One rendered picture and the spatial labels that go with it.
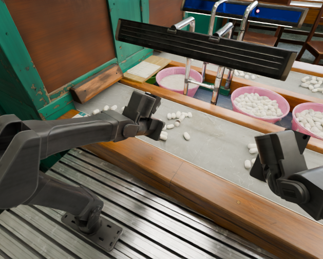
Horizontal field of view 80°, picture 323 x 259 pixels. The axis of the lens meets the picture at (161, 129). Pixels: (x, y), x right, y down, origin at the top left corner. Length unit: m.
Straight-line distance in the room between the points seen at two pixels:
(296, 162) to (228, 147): 0.41
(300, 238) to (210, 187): 0.25
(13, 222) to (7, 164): 0.50
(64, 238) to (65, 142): 0.40
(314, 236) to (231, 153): 0.33
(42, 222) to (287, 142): 0.73
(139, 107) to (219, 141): 0.41
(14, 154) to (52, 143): 0.06
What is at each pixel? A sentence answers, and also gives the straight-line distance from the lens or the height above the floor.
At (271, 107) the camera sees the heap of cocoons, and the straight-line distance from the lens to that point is 1.10.
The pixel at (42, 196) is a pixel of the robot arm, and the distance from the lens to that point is 0.45.
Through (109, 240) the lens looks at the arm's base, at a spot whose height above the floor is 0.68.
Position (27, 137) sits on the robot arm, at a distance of 0.35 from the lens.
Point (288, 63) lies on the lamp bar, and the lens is 0.65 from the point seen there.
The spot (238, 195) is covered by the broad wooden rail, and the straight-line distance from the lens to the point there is 0.67.
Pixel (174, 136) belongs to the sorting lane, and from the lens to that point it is 0.80.
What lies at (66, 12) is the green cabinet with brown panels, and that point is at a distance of 0.94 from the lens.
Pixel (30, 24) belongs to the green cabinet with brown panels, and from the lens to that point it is 0.86.
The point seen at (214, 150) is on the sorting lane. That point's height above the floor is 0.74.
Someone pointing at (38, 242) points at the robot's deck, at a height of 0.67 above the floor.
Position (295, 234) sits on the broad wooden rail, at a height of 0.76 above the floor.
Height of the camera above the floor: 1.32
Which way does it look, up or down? 44 degrees down
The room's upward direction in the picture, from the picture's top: straight up
